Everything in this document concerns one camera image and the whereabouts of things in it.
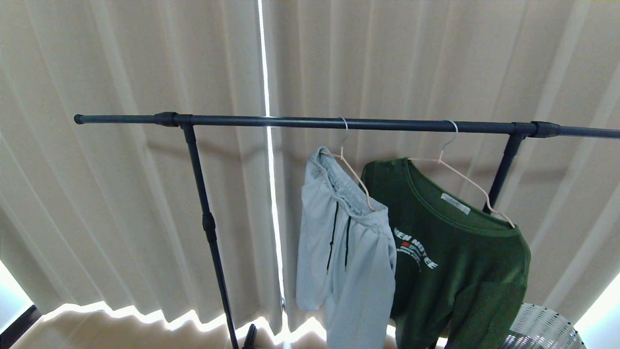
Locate pale grey shorts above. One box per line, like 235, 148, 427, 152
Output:
295, 147, 398, 349

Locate beige curtain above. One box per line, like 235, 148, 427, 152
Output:
0, 0, 620, 340

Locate green garment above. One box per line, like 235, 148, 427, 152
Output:
360, 158, 532, 349

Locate black clothes rack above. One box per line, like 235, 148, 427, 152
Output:
74, 112, 620, 349

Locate white laundry basket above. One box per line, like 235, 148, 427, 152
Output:
501, 303, 588, 349

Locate pink clothes hanger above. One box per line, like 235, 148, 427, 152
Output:
408, 120, 516, 229
320, 117, 377, 212

